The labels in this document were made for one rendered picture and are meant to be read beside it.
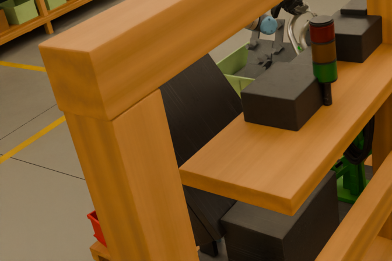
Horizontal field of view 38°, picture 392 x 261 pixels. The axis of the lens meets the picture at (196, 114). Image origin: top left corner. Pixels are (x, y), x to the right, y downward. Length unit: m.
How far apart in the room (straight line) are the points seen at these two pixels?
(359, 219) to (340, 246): 0.10
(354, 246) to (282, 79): 0.40
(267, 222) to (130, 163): 0.77
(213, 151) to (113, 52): 0.55
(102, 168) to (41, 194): 3.43
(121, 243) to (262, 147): 0.44
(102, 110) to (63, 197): 3.39
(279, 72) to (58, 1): 6.55
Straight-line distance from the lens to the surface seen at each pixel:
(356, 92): 1.31
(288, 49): 2.96
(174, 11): 0.72
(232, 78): 2.86
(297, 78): 1.22
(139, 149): 0.70
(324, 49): 1.19
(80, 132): 0.72
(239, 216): 1.45
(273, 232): 1.39
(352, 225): 1.34
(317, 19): 1.19
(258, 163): 1.09
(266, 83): 1.22
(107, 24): 0.69
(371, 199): 1.42
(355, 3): 1.58
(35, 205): 4.06
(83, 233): 3.65
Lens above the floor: 2.14
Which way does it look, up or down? 28 degrees down
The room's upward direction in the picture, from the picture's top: 11 degrees counter-clockwise
